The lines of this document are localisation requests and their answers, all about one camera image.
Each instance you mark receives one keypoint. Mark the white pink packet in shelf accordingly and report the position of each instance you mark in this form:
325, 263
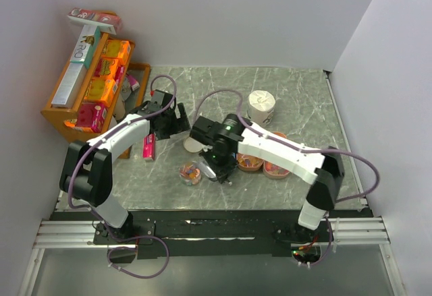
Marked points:
130, 84

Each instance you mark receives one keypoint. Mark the pink toothpaste box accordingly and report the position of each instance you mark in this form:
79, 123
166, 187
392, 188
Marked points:
148, 151

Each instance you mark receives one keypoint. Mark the silver metal scoop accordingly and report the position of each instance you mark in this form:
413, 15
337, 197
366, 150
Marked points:
206, 170

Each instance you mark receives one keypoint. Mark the teal white long box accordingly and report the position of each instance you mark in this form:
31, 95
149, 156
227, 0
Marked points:
85, 47

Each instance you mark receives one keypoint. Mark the wooden shelf rack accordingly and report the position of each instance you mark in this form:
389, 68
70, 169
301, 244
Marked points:
63, 119

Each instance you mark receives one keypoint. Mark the gold jar lid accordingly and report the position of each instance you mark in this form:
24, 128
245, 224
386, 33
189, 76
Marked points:
193, 146

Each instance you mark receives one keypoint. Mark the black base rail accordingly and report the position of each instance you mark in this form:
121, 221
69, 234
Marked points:
222, 232

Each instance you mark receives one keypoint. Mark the pink tray of lollipops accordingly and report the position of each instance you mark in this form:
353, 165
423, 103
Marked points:
249, 163

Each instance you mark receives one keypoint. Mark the pink box on top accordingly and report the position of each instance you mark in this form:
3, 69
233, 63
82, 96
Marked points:
107, 22

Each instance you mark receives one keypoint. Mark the orange smiley box top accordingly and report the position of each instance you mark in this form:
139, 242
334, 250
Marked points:
117, 49

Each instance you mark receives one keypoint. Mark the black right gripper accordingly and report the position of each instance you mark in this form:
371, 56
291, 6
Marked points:
222, 172

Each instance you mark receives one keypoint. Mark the orange red snack box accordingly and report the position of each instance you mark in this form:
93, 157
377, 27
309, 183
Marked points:
107, 68

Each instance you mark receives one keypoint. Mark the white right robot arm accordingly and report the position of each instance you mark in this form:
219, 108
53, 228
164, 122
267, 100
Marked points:
322, 170

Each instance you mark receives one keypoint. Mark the silver long box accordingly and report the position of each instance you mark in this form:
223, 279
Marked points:
69, 86

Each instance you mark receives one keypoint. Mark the orange smiley box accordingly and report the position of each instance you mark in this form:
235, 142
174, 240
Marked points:
117, 49
101, 91

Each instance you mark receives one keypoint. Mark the clear glass jar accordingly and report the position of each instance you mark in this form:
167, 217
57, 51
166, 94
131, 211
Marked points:
190, 174

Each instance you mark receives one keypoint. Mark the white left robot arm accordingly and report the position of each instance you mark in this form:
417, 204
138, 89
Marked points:
87, 175

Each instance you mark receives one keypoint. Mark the orange smiley box lower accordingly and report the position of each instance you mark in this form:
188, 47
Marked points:
101, 91

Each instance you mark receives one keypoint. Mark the pink smiley box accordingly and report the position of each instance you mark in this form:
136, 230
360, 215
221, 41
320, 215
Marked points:
91, 117

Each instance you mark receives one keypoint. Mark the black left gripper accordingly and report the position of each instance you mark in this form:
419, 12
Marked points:
179, 126

